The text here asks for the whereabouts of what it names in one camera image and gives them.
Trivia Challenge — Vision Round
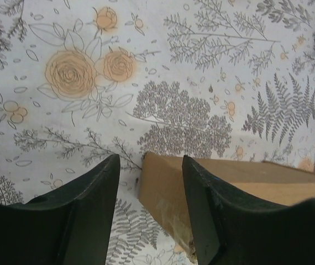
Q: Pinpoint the floral table mat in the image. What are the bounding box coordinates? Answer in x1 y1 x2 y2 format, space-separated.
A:
0 1 315 264

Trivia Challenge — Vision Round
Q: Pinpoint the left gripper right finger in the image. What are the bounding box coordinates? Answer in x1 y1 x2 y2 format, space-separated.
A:
182 156 315 264

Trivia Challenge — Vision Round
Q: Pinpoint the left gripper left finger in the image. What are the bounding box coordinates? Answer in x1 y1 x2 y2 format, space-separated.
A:
0 155 120 264

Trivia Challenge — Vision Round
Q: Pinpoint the brown cardboard box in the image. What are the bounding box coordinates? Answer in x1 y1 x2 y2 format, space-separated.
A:
139 152 315 264

